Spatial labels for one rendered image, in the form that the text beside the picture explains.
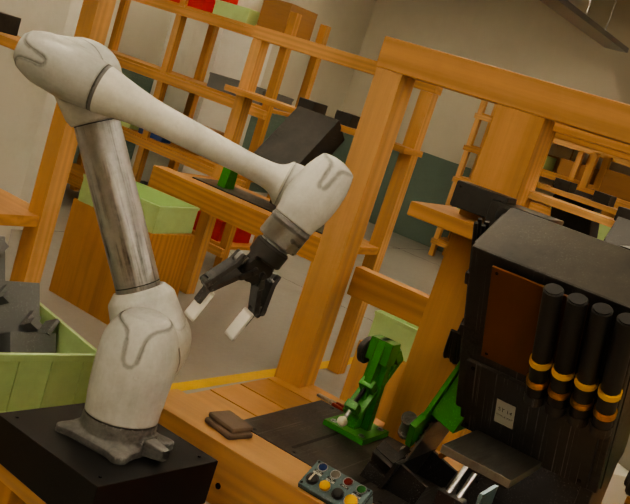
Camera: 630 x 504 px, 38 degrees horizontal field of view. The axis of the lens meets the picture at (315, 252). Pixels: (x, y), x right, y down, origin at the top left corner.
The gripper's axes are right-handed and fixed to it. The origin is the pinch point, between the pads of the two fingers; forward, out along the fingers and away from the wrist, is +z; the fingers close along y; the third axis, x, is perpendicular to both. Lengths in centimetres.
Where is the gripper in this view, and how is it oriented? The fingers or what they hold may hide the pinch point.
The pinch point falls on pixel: (212, 323)
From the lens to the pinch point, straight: 187.3
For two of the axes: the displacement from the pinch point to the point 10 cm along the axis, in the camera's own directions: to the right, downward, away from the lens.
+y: 5.1, 3.6, 7.8
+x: -5.9, -5.1, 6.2
